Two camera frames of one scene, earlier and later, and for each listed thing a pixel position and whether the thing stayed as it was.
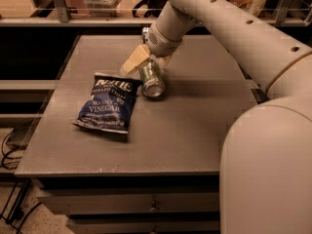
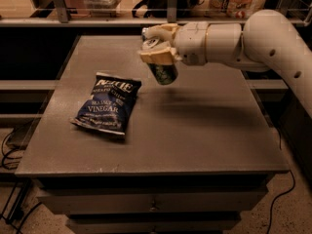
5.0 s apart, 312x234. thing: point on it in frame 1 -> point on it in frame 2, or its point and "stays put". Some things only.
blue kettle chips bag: (108, 104) stays put
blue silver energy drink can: (145, 34) stays put
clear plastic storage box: (102, 0) stays put
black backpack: (155, 1) stays put
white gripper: (161, 44) -> (192, 43)
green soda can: (153, 84) -> (164, 73)
